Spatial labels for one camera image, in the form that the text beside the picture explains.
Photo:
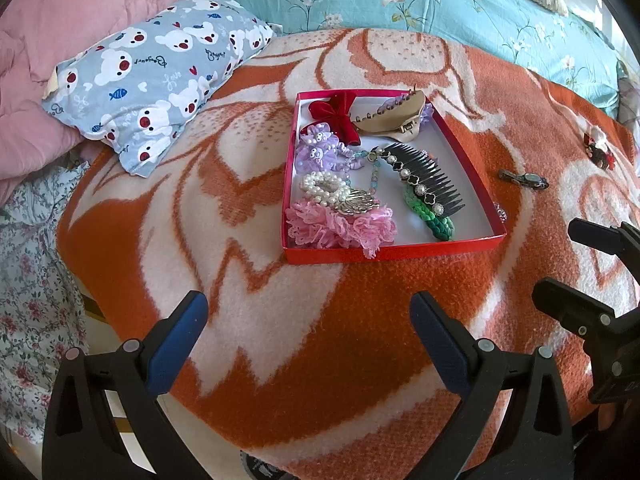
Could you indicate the blue bear print pillow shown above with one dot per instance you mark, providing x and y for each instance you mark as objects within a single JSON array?
[{"x": 136, "y": 90}]

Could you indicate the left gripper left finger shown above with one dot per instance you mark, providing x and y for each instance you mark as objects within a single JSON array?
[{"x": 140, "y": 372}]

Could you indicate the red white jewelry box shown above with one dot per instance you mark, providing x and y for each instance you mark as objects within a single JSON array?
[{"x": 477, "y": 225}]

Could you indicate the turquoise floral bedsheet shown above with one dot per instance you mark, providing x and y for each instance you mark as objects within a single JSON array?
[{"x": 562, "y": 48}]

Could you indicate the pink lace scrunchie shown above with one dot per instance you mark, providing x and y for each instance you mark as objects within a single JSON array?
[{"x": 320, "y": 227}]

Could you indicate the pearl silver hair clip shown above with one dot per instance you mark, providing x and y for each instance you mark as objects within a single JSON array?
[{"x": 329, "y": 190}]

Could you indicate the red mesh flower clip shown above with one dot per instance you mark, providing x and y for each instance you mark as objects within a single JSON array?
[{"x": 609, "y": 161}]

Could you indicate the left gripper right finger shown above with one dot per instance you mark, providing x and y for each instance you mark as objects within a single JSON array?
[{"x": 476, "y": 371}]

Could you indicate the lilac patterned pillow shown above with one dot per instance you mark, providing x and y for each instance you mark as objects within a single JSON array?
[{"x": 628, "y": 103}]

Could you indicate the black hair comb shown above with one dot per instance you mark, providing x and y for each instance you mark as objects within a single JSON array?
[{"x": 426, "y": 181}]

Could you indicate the dark metal hair clip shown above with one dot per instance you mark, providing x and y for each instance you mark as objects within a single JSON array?
[{"x": 527, "y": 180}]

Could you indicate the black knitted hair accessory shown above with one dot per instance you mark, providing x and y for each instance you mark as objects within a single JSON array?
[{"x": 595, "y": 146}]

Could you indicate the orange white patterned blanket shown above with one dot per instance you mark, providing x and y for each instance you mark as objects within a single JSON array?
[{"x": 316, "y": 369}]

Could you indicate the pink quilt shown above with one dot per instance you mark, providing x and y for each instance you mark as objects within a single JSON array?
[{"x": 35, "y": 36}]

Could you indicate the beige hair claw clip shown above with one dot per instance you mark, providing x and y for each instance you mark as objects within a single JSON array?
[{"x": 398, "y": 119}]

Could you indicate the purple pearl scrunchie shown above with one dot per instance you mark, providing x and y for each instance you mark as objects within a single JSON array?
[{"x": 319, "y": 149}]

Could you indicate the red velvet bow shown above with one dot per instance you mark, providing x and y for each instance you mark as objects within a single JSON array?
[{"x": 336, "y": 113}]

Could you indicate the white floral fabric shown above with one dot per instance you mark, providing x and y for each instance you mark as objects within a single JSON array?
[{"x": 42, "y": 311}]

